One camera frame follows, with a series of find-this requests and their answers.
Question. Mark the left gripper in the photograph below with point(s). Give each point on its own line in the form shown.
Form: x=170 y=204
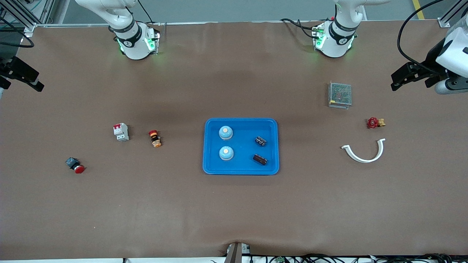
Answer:
x=431 y=60

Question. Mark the black printed capacitor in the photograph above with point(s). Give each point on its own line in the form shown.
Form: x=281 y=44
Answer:
x=260 y=141

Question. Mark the brown capacitor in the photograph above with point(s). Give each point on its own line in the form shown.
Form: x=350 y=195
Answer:
x=260 y=159

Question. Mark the blue service bell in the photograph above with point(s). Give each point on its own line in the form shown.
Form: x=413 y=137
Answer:
x=226 y=153
x=226 y=132

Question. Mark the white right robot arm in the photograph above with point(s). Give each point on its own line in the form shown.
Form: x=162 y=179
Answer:
x=131 y=40

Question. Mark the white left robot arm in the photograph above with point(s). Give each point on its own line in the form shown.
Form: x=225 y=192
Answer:
x=342 y=36

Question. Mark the metal mesh power supply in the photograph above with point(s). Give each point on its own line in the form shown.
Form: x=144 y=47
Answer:
x=340 y=94

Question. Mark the white curved plastic clamp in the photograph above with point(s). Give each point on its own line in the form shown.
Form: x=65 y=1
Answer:
x=363 y=160

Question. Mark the red mushroom push button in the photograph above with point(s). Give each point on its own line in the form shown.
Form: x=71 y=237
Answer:
x=75 y=165

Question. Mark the white red circuit breaker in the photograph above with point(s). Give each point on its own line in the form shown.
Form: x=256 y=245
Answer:
x=121 y=133

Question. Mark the blue plastic tray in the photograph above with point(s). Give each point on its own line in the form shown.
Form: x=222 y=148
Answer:
x=245 y=146

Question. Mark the orange emergency stop switch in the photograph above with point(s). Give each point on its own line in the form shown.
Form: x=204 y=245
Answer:
x=155 y=139

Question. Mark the grey metal mount bracket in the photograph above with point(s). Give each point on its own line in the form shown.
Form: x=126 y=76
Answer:
x=236 y=254

